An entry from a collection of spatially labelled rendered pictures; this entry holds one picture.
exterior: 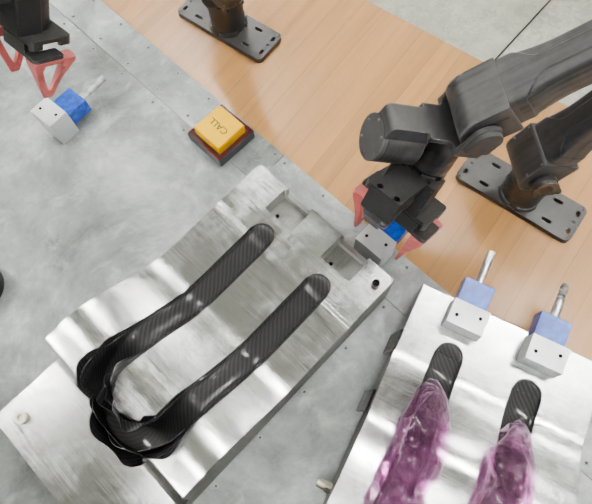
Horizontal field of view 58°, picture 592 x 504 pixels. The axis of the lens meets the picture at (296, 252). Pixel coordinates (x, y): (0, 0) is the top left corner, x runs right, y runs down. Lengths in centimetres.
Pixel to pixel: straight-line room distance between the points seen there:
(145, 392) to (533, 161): 58
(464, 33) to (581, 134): 149
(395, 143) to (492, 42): 160
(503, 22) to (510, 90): 167
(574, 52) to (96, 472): 73
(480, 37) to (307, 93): 131
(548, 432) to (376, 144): 43
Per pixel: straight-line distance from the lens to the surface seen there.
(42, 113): 99
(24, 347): 90
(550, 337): 79
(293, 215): 79
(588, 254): 93
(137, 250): 88
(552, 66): 62
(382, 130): 63
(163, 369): 69
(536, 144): 79
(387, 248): 78
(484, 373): 77
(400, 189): 65
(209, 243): 76
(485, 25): 226
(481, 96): 63
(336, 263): 76
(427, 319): 76
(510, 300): 86
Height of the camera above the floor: 158
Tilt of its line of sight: 70 degrees down
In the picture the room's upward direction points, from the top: 5 degrees counter-clockwise
